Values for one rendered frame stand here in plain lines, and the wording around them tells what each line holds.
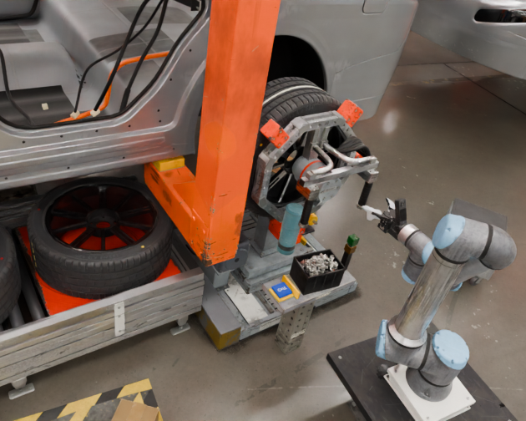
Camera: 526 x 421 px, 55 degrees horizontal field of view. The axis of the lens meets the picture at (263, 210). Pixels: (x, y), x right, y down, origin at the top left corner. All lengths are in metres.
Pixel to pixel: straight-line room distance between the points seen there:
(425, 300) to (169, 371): 1.25
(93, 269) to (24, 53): 1.25
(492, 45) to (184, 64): 2.90
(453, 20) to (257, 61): 3.08
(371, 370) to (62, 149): 1.60
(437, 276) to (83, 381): 1.59
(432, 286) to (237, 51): 1.01
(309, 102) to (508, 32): 2.59
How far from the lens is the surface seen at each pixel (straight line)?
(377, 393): 2.27
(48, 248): 2.34
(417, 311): 1.90
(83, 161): 2.28
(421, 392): 2.24
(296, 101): 2.18
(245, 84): 1.75
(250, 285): 2.67
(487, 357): 3.08
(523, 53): 4.59
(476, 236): 1.67
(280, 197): 2.47
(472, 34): 4.58
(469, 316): 3.24
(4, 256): 2.34
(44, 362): 2.38
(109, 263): 2.25
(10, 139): 2.18
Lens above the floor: 2.09
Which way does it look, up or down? 38 degrees down
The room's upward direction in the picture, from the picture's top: 11 degrees clockwise
